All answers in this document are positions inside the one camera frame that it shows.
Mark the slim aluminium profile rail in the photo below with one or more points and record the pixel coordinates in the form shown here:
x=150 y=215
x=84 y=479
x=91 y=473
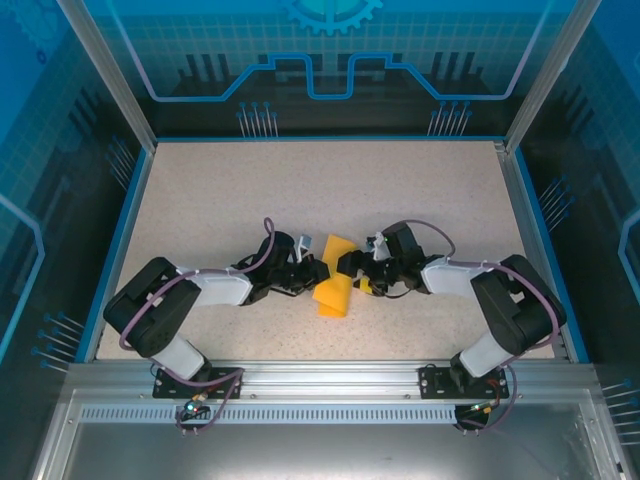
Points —
x=534 y=250

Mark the grey metal tray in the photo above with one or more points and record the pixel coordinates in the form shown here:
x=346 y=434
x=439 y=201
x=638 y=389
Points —
x=325 y=450

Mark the yellow cloth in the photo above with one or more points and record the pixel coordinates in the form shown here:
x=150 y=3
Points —
x=334 y=302

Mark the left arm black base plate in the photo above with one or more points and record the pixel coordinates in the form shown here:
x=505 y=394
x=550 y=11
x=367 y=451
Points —
x=162 y=385

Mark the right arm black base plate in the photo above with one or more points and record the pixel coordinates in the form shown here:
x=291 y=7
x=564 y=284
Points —
x=432 y=382

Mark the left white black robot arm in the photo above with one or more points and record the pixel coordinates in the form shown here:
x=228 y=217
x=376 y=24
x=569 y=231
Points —
x=220 y=292

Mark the wide aluminium profile rail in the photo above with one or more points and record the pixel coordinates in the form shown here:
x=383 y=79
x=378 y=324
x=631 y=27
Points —
x=325 y=380

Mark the aluminium frame post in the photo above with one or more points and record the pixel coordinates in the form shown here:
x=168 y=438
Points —
x=544 y=75
x=117 y=75

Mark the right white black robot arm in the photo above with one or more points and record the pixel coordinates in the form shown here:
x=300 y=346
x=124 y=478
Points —
x=447 y=280

